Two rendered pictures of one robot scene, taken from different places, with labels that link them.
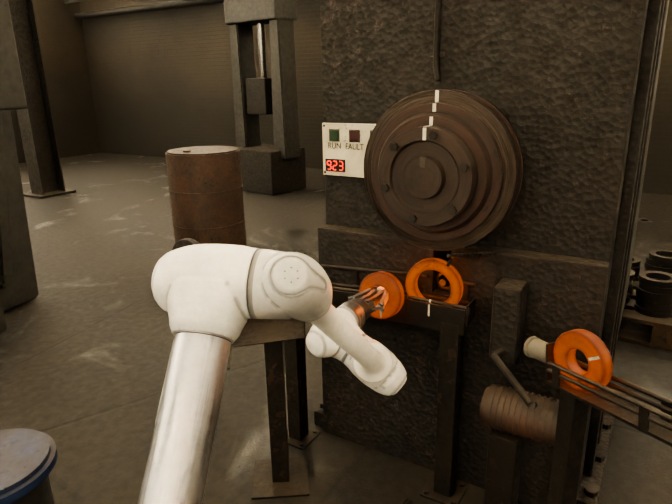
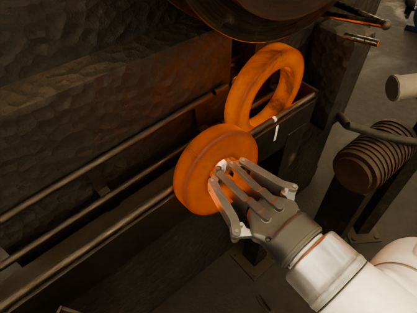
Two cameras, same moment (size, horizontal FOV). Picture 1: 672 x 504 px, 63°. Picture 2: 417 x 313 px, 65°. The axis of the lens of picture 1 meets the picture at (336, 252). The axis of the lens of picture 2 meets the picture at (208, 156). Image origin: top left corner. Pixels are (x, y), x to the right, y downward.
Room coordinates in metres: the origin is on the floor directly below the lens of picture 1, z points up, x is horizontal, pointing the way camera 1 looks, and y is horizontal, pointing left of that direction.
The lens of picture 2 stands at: (1.56, 0.17, 1.12)
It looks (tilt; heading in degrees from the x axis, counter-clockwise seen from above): 48 degrees down; 289
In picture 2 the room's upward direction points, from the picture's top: straight up
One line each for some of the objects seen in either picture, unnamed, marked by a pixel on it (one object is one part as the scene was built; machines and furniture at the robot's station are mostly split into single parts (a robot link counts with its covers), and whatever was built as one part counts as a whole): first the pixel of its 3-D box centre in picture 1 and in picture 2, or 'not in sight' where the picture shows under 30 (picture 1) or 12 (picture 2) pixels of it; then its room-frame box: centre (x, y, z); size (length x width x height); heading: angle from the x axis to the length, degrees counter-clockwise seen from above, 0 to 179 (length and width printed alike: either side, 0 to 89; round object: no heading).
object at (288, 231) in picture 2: (361, 307); (280, 226); (1.54, -0.07, 0.71); 0.09 x 0.08 x 0.07; 148
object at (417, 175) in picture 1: (425, 176); not in sight; (1.53, -0.26, 1.11); 0.28 x 0.06 x 0.28; 59
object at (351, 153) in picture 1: (355, 150); not in sight; (1.89, -0.08, 1.15); 0.26 x 0.02 x 0.18; 59
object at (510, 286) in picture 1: (508, 320); (329, 76); (1.51, -0.52, 0.68); 0.11 x 0.08 x 0.24; 149
